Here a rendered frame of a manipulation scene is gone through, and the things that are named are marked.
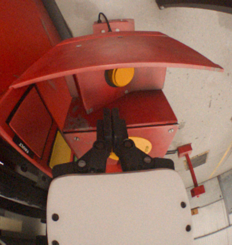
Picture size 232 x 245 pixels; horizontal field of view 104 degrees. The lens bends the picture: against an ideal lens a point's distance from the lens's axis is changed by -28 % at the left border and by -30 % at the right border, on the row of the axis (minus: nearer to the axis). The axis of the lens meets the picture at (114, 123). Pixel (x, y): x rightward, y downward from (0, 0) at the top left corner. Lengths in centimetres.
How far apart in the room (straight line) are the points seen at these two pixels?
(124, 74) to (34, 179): 28
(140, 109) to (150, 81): 5
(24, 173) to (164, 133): 28
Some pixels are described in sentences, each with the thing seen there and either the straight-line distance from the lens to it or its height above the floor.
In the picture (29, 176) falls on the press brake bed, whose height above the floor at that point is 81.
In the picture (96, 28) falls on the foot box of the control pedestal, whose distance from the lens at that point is 76.
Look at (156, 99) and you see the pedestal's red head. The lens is 20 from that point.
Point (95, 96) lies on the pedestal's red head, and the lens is 17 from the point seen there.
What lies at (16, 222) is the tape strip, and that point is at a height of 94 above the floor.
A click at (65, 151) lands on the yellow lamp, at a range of 17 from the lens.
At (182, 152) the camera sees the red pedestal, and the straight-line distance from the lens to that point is 204.
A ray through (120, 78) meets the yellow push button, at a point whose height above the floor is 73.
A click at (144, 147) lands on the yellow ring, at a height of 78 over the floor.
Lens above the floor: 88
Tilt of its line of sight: 42 degrees down
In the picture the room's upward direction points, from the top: 177 degrees clockwise
